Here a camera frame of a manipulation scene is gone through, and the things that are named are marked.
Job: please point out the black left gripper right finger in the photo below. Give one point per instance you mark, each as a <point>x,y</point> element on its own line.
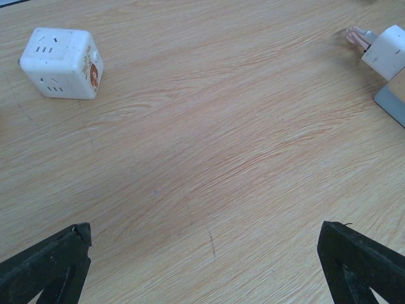
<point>356,266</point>

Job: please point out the white tiger cube socket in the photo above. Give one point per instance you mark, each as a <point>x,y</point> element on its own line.
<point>63,63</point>

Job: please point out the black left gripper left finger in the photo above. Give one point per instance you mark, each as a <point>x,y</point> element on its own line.
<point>54,270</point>

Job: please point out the blue-grey power strip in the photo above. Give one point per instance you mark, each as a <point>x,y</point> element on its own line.
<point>391,104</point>

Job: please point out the white small charger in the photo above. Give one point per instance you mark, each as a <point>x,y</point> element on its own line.
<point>386,53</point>

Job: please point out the beige wooden-look adapter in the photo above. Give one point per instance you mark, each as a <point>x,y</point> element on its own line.
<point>397,85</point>

